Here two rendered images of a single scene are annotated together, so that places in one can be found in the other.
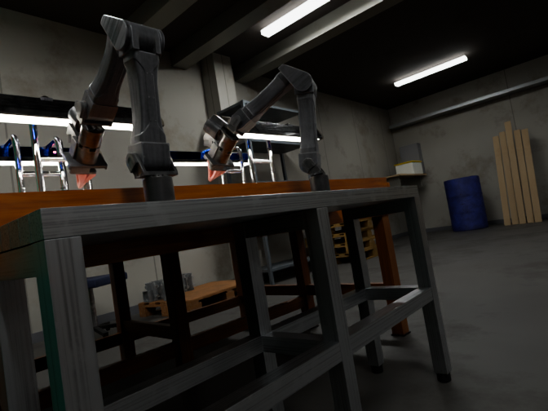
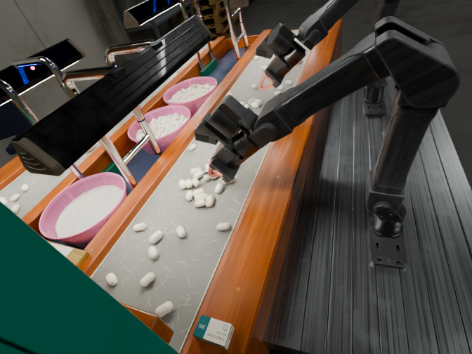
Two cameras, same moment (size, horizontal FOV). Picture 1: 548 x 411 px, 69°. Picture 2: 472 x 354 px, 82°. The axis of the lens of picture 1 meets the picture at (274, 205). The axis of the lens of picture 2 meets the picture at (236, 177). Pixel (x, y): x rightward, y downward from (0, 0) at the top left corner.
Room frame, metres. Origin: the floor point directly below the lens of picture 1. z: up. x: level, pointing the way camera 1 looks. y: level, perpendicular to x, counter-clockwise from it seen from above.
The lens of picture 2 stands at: (0.57, 0.61, 1.26)
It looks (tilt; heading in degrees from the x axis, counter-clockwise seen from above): 41 degrees down; 347
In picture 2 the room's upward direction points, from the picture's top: 17 degrees counter-clockwise
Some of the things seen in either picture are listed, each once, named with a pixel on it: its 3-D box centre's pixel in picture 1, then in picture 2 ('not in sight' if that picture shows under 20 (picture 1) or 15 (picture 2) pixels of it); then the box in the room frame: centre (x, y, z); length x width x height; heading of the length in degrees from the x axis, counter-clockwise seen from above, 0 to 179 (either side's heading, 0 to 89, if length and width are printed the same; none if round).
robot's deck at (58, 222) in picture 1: (203, 223); (297, 154); (1.23, 0.23, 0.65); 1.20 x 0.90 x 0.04; 139
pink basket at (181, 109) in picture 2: not in sight; (163, 131); (1.64, 0.61, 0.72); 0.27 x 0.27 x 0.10
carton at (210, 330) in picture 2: not in sight; (213, 331); (0.79, 0.68, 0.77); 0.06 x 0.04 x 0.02; 45
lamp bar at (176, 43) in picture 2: (70, 112); (140, 72); (1.25, 0.60, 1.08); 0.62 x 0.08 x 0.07; 135
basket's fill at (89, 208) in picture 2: not in sight; (93, 214); (1.33, 0.92, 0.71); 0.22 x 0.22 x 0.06
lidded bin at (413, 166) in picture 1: (408, 169); not in sight; (8.29, -2.92, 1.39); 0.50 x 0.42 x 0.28; 139
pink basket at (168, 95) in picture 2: not in sight; (192, 97); (1.84, 0.41, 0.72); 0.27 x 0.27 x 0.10
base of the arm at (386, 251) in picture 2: (159, 194); (387, 218); (0.84, 0.24, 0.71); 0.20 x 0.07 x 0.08; 139
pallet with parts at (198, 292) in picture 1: (202, 287); not in sight; (3.97, 0.83, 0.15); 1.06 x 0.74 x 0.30; 145
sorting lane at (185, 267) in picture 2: not in sight; (251, 107); (1.52, 0.25, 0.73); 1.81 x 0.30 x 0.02; 135
